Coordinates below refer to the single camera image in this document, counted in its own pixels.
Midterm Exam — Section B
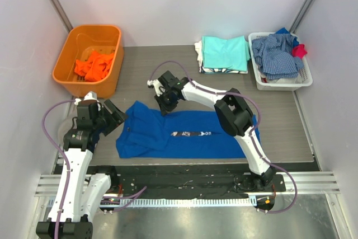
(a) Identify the blue t shirt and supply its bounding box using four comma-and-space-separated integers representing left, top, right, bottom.
116, 101, 245, 159

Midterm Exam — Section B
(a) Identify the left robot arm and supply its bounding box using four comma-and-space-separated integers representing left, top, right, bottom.
36, 92, 128, 238

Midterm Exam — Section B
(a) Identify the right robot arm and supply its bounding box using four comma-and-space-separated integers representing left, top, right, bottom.
147, 71, 276, 191

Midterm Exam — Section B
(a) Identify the grey cap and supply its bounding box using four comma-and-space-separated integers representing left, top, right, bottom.
58, 115, 76, 145

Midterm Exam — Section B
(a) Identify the folded white printed t shirt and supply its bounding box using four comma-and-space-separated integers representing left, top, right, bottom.
194, 41, 248, 74

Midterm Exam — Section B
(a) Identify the orange t shirt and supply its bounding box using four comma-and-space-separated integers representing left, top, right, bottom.
74, 51, 114, 82

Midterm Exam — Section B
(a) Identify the orange plastic tub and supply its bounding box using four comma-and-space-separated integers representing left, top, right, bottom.
53, 25, 124, 98

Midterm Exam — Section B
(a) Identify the folded teal t shirt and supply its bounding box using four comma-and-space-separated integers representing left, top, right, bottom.
201, 36, 250, 72

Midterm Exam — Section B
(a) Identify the blue checkered shirt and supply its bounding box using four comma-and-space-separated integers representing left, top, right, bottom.
251, 34, 304, 80

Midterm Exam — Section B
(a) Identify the blue cloth in basket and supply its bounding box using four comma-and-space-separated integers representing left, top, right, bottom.
276, 27, 299, 48

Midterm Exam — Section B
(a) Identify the red cloth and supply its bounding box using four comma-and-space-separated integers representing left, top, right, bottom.
291, 44, 308, 59

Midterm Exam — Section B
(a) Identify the white plastic laundry basket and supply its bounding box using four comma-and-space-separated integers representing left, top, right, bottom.
248, 32, 313, 91

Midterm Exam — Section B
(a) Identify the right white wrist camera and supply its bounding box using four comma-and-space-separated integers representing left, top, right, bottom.
147, 79, 166, 96

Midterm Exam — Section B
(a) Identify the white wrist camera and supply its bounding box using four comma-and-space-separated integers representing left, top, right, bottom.
147, 79, 166, 96
74, 91, 101, 111

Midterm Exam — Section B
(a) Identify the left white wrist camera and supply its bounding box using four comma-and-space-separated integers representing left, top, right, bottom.
74, 91, 101, 111

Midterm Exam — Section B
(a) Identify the slotted white cable duct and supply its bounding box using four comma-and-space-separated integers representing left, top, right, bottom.
48, 197, 257, 208

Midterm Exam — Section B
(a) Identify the right aluminium corner post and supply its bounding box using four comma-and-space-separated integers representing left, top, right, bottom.
288, 0, 333, 34

